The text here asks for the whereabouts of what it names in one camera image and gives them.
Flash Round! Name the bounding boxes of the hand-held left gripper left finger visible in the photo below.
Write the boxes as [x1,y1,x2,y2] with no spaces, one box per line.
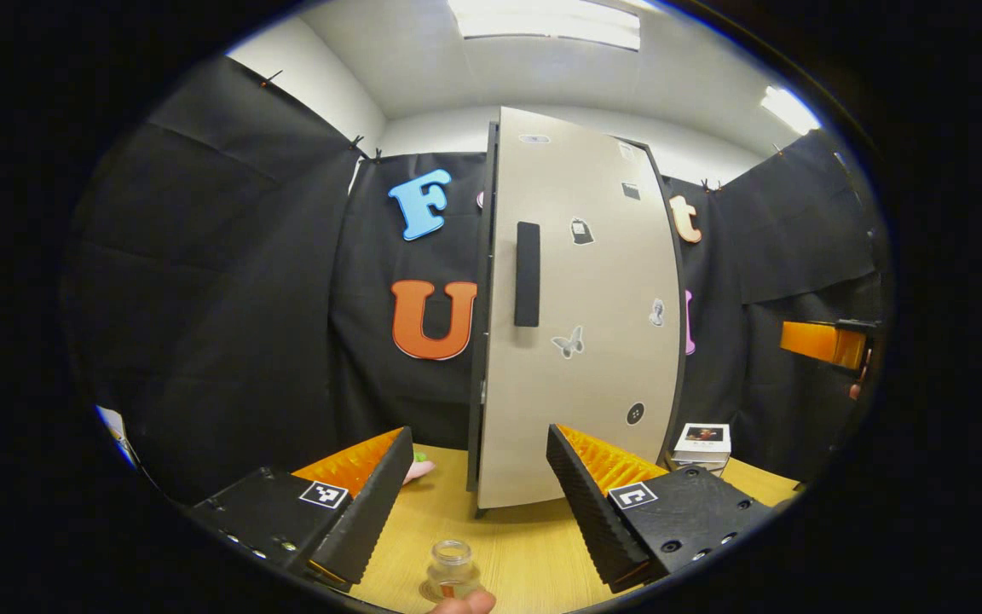
[187,426,415,594]

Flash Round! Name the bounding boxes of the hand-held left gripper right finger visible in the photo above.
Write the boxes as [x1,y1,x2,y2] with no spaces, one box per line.
[546,424,777,595]

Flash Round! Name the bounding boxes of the clear glass bottle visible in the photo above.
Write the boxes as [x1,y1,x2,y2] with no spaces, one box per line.
[425,539,483,602]

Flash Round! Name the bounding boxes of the beige cabinet door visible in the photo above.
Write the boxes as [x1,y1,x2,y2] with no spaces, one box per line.
[476,107,684,510]

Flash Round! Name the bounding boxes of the dark grey cabinet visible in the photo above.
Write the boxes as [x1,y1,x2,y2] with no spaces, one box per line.
[465,122,688,519]

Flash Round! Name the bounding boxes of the black door handle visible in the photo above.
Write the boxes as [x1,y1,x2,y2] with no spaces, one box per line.
[514,222,541,328]

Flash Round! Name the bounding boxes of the pink plush toy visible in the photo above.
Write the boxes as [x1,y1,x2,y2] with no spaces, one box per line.
[401,452,436,487]

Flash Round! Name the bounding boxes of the white cover book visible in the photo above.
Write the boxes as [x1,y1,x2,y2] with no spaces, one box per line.
[677,423,732,457]

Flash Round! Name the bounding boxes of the small ceiling light panel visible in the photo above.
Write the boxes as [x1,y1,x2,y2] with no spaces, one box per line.
[760,85,823,136]

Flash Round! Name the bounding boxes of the black backdrop cloth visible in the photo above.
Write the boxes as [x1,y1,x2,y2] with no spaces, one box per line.
[61,55,892,504]

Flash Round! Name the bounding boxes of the large ceiling light panel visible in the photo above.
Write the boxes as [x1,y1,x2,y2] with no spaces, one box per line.
[447,0,641,52]

